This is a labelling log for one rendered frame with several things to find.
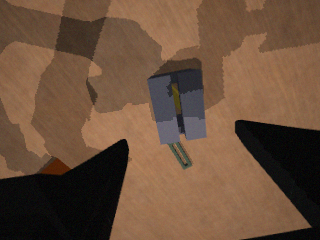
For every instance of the gold coin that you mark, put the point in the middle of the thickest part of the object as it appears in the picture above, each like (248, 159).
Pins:
(176, 97)

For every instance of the grey box lid with slot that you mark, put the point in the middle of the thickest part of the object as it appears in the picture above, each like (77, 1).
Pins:
(191, 97)

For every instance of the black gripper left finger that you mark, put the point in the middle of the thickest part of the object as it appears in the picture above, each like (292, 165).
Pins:
(81, 203)

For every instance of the dark green slotted block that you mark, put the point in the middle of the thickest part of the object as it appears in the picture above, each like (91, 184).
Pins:
(184, 166)

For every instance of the dark grey box side wall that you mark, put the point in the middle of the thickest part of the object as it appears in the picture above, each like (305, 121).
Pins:
(174, 80)

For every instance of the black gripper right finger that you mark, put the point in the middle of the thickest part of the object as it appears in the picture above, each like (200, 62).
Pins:
(291, 156)

